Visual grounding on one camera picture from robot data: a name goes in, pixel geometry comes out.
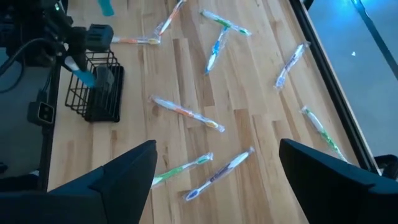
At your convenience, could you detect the black table-level camera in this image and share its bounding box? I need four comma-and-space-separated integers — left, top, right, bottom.
27, 100, 57, 127

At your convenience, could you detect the black wire caddy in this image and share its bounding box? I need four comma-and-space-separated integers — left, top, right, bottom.
64, 49, 125, 123

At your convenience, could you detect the purple toothbrush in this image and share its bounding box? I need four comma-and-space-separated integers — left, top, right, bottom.
182, 146, 256, 202
273, 41, 312, 91

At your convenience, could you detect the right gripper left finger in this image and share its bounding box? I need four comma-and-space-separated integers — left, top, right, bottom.
46, 139, 159, 224

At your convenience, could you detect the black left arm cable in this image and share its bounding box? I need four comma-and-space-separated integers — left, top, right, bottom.
0, 37, 60, 94

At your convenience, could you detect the black aluminium table frame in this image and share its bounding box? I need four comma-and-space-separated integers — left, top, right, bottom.
39, 0, 382, 191

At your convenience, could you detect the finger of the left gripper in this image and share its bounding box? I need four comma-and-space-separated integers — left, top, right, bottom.
70, 46, 90, 73
94, 65, 116, 92

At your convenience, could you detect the blue toothbrush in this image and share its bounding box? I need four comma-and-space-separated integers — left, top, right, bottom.
204, 26, 230, 75

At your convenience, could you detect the green toothbrush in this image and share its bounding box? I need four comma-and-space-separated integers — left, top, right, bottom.
150, 151, 215, 189
200, 9, 252, 37
299, 105, 349, 163

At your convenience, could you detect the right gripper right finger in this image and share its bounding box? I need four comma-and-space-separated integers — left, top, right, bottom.
279, 138, 398, 224

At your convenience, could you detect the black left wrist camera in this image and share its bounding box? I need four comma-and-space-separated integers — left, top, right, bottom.
85, 24, 114, 53

